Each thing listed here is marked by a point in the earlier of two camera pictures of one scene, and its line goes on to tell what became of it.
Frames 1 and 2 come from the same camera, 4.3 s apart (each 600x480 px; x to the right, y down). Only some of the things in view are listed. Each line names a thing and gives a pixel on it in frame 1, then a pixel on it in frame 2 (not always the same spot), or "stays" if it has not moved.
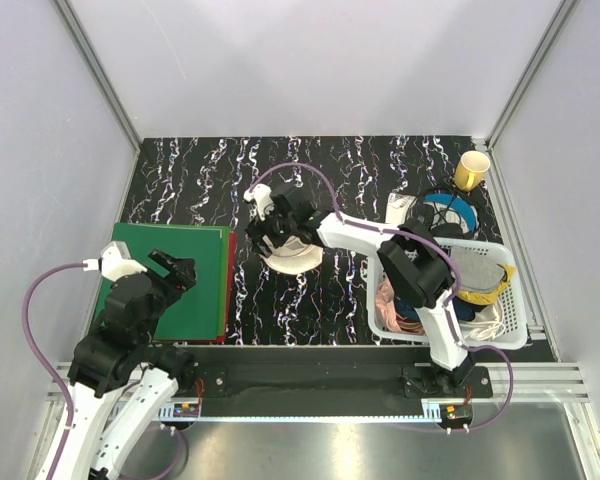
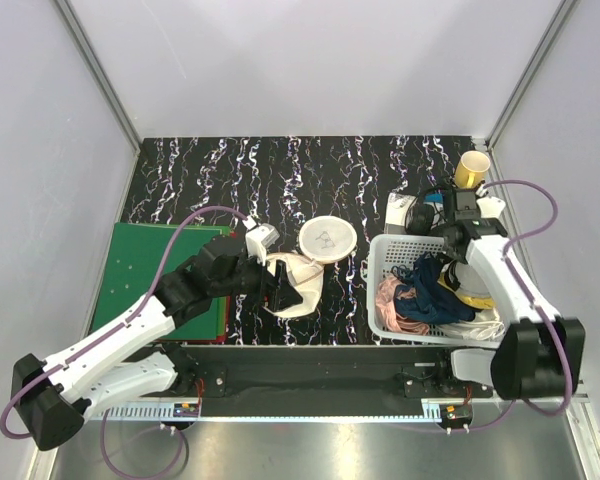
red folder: (231, 280) stays
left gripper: (181, 276) to (282, 295)
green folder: (201, 312) stays
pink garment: (387, 315) stays
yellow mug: (470, 169) stays
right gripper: (257, 229) to (456, 254)
